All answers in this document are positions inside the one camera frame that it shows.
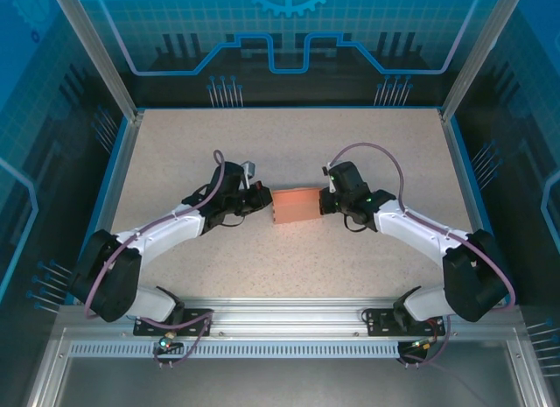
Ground aluminium mounting rail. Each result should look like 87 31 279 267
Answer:
56 296 524 338

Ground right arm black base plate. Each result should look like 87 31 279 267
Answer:
364 307 446 338

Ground aluminium front frame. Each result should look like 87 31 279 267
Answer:
25 327 552 407

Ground slotted grey cable duct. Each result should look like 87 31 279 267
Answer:
68 341 402 360

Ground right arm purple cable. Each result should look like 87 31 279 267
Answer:
328 142 517 367

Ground aluminium frame post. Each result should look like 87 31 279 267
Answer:
438 0 514 123
47 0 145 123

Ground orange paper box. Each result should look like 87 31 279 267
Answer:
270 186 320 226

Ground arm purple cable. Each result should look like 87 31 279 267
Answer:
83 150 228 368
328 142 517 367

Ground aluminium side rail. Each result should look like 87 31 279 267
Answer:
438 109 504 305
71 110 145 306

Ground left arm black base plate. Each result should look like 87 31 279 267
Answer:
132 307 214 338

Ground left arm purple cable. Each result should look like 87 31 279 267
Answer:
83 150 228 368

